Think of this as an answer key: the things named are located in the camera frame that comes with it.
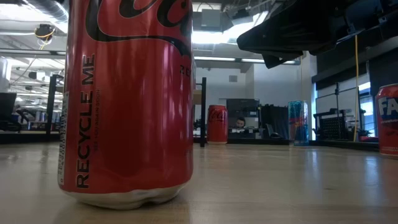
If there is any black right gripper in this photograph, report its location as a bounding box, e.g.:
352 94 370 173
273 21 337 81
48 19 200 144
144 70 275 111
236 0 352 69

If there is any blue silver Red Bull can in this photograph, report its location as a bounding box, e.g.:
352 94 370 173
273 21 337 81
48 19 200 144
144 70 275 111
287 100 310 147

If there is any red Coca-Cola Zero can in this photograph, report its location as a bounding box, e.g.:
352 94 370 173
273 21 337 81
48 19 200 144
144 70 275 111
206 105 229 146
57 0 195 210

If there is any red Fanta can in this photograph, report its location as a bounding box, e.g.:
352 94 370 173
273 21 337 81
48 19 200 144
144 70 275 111
375 83 398 157

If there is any wooden shelf with black legs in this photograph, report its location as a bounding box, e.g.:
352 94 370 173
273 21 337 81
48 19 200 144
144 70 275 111
45 73 207 148

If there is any fluorescent ceiling light strip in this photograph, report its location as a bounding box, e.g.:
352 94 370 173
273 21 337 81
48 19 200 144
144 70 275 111
193 56 237 62
241 57 296 65

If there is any grey ceiling box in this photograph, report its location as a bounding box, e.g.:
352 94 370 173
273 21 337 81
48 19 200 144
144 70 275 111
200 8 223 32

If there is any black office chair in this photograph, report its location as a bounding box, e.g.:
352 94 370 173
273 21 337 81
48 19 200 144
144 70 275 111
260 104 289 140

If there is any black tripod stand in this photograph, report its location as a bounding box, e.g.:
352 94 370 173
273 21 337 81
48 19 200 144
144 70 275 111
333 82 341 110

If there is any black monitor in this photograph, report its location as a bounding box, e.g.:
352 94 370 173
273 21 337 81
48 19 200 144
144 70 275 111
0 92 17 131

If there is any black wire rack cart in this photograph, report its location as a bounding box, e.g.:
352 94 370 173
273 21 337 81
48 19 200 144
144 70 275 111
313 108 358 141

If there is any silver spiral duct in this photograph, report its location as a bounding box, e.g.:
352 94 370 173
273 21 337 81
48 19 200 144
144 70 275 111
27 0 69 23

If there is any black yellow cord reel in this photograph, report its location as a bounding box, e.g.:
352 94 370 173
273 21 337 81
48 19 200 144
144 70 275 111
34 24 57 41

